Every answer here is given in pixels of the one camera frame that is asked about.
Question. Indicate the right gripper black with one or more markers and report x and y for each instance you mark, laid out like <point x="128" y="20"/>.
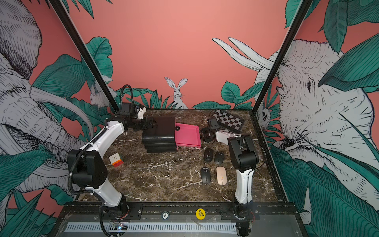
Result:
<point x="203" y="132"/>

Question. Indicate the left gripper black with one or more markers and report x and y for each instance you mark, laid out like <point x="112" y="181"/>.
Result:
<point x="147" y="125"/>

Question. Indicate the pink drawer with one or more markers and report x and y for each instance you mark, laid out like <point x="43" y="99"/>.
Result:
<point x="187" y="135"/>

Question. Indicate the black drawer cabinet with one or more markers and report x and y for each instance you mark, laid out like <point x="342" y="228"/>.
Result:
<point x="159" y="137"/>

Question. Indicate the black computer mouse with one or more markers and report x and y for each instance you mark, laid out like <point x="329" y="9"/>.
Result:
<point x="205" y="175"/>

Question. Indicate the pink computer mouse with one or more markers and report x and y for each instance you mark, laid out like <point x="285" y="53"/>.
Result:
<point x="221" y="175"/>

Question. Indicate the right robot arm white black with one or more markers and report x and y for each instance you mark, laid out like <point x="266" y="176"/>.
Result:
<point x="243" y="154"/>

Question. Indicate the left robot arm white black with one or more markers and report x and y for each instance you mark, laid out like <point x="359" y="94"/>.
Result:
<point x="87" y="171"/>

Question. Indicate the black white checkerboard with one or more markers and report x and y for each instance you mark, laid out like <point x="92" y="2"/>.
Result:
<point x="229" y="121"/>

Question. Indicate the colourful puzzle cube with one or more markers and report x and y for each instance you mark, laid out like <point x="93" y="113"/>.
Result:
<point x="116" y="160"/>

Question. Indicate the yellow round sticker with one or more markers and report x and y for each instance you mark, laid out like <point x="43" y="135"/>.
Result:
<point x="200" y="214"/>

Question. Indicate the white vent strip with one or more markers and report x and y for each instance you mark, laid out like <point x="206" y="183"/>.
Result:
<point x="144" y="227"/>

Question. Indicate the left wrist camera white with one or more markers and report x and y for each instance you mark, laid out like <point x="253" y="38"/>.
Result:
<point x="140" y="111"/>

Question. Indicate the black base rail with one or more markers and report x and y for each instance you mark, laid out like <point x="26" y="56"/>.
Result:
<point x="227" y="210"/>

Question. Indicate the left black frame post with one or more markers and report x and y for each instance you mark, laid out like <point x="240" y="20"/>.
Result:
<point x="65" y="19"/>

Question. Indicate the black frame post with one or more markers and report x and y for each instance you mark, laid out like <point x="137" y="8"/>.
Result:
<point x="295" y="25"/>
<point x="65" y="19"/>

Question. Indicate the right black frame post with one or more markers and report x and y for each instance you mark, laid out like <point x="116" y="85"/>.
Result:
<point x="295" y="25"/>

